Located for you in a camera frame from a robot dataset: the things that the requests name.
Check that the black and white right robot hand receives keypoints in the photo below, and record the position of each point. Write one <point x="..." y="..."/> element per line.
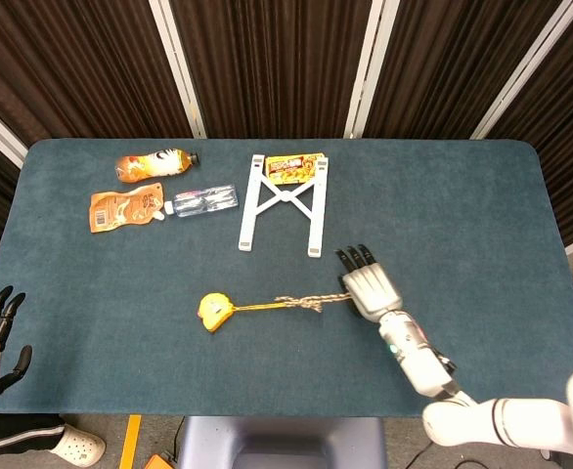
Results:
<point x="372" y="288"/>

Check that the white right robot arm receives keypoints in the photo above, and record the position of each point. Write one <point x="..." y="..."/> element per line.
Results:
<point x="423" y="366"/>

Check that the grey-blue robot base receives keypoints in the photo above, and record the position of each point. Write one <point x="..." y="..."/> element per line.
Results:
<point x="281" y="439"/>

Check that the black trouser leg white stripes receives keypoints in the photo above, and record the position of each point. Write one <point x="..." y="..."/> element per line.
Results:
<point x="17" y="432"/>

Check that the white folding stand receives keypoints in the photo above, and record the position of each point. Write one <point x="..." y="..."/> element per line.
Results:
<point x="317" y="220"/>

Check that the white perforated clog shoe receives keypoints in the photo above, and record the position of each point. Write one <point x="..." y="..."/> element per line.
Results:
<point x="81" y="447"/>

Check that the yellow snack box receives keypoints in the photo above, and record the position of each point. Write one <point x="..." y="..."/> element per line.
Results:
<point x="294" y="166"/>

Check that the teal felt table cover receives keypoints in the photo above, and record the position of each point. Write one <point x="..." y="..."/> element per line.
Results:
<point x="120" y="293"/>

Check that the clear plastic water bottle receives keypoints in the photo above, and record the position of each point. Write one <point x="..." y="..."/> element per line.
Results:
<point x="203" y="199"/>

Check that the orange spout pouch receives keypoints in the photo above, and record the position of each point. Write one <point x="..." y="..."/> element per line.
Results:
<point x="125" y="207"/>

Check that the orange drink bottle black cap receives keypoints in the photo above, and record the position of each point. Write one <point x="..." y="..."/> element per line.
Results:
<point x="145" y="166"/>

